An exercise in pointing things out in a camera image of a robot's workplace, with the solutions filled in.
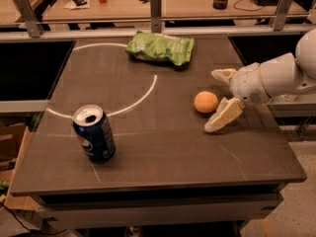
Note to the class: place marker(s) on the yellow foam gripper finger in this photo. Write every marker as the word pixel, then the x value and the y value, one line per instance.
pixel 224 75
pixel 226 112

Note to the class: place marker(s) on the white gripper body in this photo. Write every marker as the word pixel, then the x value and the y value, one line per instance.
pixel 247 84

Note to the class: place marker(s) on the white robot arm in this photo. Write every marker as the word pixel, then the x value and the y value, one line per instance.
pixel 291 74

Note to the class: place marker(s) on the orange fruit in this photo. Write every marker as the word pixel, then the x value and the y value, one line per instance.
pixel 206 102

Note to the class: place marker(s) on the black mesh pen cup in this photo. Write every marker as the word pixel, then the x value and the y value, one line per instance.
pixel 220 4

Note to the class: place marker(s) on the green chip bag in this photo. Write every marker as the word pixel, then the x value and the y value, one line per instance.
pixel 161 48

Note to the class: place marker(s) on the blue Pepsi can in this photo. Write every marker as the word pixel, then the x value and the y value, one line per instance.
pixel 94 133

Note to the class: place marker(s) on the grey metal bracket right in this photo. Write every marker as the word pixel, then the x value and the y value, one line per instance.
pixel 278 20

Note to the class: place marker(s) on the grey metal bracket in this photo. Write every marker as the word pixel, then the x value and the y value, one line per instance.
pixel 155 15
pixel 278 20
pixel 33 27

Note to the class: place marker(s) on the grey metal bracket middle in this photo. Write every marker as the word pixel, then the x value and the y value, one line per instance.
pixel 155 15

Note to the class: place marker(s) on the grey metal bracket left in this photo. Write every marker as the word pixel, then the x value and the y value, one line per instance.
pixel 33 27

